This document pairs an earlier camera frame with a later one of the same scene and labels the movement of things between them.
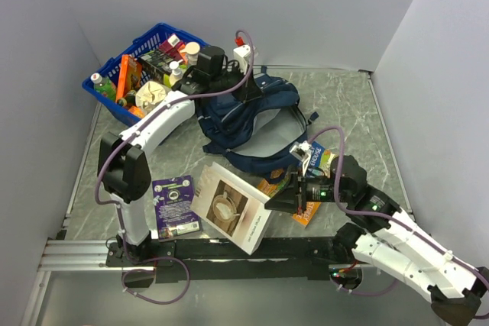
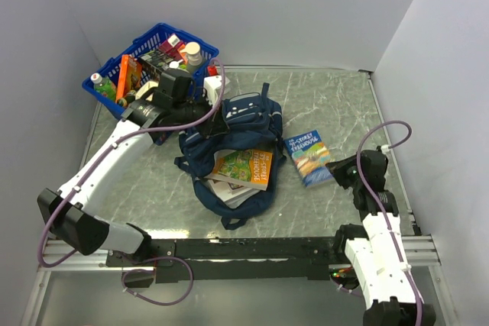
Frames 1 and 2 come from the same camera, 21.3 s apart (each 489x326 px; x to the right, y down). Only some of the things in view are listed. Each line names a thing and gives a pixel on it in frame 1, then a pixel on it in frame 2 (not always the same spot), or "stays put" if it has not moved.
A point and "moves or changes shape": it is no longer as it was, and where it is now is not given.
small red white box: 170,47 stays put
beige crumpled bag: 149,95 stays put
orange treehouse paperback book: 271,188 -> 249,167
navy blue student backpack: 263,135 -> 254,122
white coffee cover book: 233,208 moves or changes shape
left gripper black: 250,91 -> 215,124
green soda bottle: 104,86 stays put
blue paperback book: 320,160 moves or changes shape
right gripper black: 286,201 -> 337,169
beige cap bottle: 192,49 stays put
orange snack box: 129,76 stays put
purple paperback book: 176,208 -> 223,187
